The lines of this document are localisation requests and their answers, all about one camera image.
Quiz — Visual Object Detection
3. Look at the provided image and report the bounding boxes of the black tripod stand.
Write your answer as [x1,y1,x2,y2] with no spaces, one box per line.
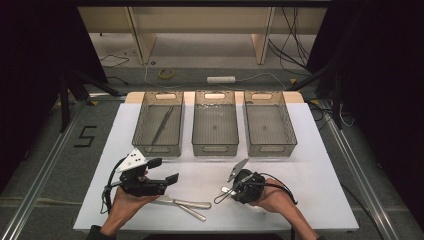
[58,69,123,133]

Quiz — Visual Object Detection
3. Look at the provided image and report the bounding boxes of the white table cover sheet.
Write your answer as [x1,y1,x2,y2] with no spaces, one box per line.
[72,101,360,233]

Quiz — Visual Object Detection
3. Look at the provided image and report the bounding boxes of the metal tongs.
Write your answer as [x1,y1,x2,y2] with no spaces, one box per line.
[153,195,213,210]

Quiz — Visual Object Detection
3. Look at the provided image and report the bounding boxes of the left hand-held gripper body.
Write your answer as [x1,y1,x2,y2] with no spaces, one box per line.
[114,148,168,198]

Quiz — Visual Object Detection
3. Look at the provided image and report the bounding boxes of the person's left hand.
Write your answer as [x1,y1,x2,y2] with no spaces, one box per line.
[105,187,159,231]

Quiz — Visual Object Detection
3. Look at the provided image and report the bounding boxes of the thin black floor cable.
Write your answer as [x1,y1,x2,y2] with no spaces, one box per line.
[99,54,130,68]

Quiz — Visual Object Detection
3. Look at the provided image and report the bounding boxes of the white power strip cable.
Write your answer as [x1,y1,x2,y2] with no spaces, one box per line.
[234,72,288,91]

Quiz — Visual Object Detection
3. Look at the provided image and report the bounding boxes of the yellow tape roll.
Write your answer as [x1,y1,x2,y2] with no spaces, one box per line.
[158,68,175,81]

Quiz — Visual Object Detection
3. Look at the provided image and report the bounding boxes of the steel fork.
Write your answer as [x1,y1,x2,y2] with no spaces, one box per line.
[173,202,208,223]

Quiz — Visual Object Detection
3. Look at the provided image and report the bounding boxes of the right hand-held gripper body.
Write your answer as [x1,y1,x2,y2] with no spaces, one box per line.
[227,157,266,205]

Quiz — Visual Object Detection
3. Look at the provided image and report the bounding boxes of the beige wooden shelf unit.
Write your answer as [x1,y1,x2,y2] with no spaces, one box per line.
[77,6,328,66]

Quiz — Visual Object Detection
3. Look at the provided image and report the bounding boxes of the light wooden table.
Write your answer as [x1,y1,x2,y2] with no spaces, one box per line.
[123,91,305,105]

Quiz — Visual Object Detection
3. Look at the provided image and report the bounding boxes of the white power strip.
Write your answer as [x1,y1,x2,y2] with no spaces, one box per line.
[206,75,237,85]

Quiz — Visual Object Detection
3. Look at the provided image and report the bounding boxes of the person's right hand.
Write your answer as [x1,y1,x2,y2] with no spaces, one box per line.
[249,178,298,214]

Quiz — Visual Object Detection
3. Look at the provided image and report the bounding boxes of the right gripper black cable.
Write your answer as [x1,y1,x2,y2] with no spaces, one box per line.
[213,172,299,206]

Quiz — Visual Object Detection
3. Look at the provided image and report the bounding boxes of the black cable bundle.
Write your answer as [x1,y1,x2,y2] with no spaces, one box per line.
[268,7,313,69]

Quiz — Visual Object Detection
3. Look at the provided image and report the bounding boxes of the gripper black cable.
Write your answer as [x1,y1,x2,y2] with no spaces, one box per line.
[99,156,128,214]
[213,172,299,206]

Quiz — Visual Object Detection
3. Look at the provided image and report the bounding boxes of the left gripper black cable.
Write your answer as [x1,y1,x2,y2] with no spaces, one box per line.
[99,156,128,214]

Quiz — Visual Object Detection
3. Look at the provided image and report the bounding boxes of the aluminium floor rail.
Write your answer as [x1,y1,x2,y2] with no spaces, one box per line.
[319,99,399,240]
[0,99,84,240]

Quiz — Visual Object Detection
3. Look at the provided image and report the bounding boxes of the clear grey plastic bin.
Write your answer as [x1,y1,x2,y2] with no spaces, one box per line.
[191,89,240,157]
[131,90,185,158]
[243,90,298,158]

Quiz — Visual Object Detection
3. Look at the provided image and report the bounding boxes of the black metal stand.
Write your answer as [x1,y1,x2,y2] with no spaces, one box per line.
[286,59,344,129]

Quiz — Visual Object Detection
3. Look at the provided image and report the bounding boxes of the dark curtain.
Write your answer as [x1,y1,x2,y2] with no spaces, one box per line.
[0,0,108,188]
[306,0,424,231]

